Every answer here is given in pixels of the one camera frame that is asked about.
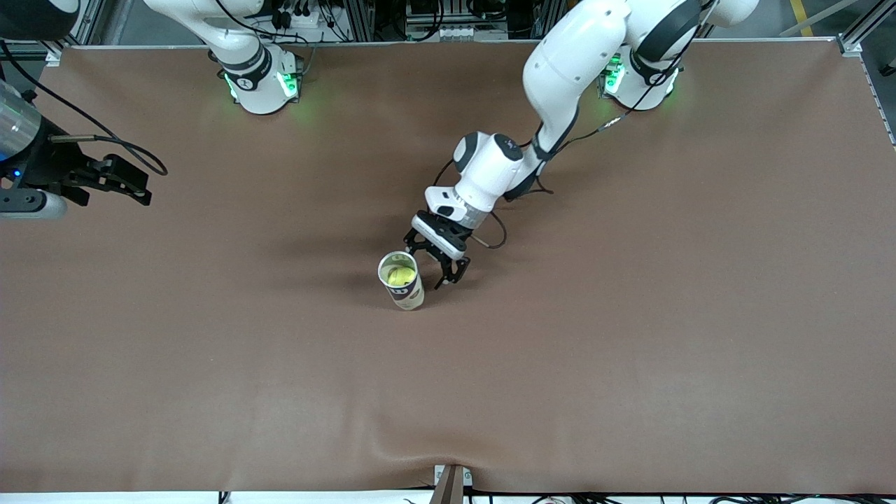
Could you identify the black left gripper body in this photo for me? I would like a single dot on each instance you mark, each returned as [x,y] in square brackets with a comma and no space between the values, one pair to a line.
[435,251]

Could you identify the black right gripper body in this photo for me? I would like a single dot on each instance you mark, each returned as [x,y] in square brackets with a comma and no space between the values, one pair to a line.
[50,162]

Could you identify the yellow tennis ball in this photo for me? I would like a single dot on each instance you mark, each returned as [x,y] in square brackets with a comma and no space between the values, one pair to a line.
[400,275]

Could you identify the clear tennis ball can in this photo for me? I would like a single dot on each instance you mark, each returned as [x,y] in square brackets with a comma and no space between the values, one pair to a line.
[409,297]

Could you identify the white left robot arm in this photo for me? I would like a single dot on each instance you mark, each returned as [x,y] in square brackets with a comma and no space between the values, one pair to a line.
[567,70]

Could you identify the brown table mat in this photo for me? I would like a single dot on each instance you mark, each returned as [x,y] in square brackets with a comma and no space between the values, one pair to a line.
[448,385]

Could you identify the white terminal strip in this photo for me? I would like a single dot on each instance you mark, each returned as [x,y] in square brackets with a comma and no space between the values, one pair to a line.
[462,32]

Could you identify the white power strip, black plugs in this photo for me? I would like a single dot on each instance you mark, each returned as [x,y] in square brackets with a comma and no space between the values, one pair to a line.
[301,19]

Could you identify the aluminium frame post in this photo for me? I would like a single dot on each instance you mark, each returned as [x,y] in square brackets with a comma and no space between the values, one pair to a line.
[850,45]
[52,56]

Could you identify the metal clamp bracket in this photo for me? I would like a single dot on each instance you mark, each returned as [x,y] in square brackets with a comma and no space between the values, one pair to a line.
[448,490]

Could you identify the aluminium frame profile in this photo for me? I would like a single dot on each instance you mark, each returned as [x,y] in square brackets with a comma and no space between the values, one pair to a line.
[360,21]

